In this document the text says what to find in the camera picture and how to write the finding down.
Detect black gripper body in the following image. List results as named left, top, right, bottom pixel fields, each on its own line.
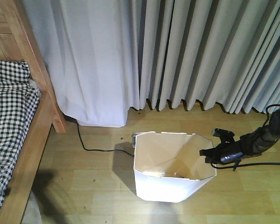
left=212, top=140, right=244, bottom=165

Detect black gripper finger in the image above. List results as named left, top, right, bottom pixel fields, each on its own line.
left=199, top=148, right=216, bottom=157
left=205, top=157, right=216, bottom=164

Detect white plastic trash bin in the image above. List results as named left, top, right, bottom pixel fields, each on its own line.
left=133, top=131, right=217, bottom=203

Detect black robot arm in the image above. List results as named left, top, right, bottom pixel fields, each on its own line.
left=199, top=105, right=280, bottom=169

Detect white floor socket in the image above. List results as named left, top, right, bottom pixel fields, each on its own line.
left=132, top=132, right=146, bottom=148

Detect light grey curtain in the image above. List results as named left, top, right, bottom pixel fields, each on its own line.
left=128, top=0, right=280, bottom=113

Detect white sheer curtain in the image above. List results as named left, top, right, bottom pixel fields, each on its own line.
left=23, top=0, right=139, bottom=127

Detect grey round rug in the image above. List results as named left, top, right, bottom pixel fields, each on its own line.
left=21, top=191, right=42, bottom=224

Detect checkered bed quilt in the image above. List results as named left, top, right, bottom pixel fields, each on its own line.
left=0, top=61, right=40, bottom=209

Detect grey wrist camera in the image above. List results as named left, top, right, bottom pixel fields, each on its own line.
left=212, top=128, right=235, bottom=143

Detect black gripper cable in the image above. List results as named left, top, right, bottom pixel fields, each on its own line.
left=210, top=104, right=280, bottom=172

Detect black socket power cord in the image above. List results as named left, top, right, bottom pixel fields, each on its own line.
left=76, top=121, right=135, bottom=157

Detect wooden bed frame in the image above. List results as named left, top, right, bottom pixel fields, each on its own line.
left=0, top=0, right=65, bottom=224

